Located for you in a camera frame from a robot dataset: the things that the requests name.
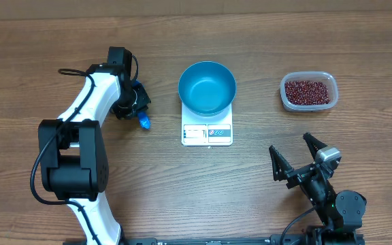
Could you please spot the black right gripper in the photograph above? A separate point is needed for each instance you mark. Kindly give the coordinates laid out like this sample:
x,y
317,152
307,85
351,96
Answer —
x,y
283,170

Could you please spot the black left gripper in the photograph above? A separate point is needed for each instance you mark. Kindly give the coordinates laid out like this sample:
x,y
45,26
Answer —
x,y
143,105

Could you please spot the blue plastic measuring scoop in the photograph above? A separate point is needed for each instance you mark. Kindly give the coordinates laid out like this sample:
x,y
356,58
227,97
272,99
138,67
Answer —
x,y
141,105

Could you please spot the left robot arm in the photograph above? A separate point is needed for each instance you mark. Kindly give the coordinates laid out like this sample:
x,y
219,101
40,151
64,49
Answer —
x,y
72,166

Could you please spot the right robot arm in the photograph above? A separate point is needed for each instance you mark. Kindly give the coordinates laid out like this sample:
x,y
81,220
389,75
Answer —
x,y
340,213

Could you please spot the white digital kitchen scale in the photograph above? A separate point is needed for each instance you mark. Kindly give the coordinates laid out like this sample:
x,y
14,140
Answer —
x,y
216,130

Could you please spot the blue metal bowl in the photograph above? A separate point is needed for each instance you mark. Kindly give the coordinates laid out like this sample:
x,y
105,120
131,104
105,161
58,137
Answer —
x,y
207,88

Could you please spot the red adzuki beans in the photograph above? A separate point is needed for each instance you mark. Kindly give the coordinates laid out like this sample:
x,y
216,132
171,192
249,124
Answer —
x,y
306,92

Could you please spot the clear plastic food container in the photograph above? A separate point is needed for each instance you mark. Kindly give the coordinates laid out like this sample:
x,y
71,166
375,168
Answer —
x,y
319,76

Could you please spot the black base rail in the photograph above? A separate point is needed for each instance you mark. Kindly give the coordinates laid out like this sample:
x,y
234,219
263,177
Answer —
x,y
216,241

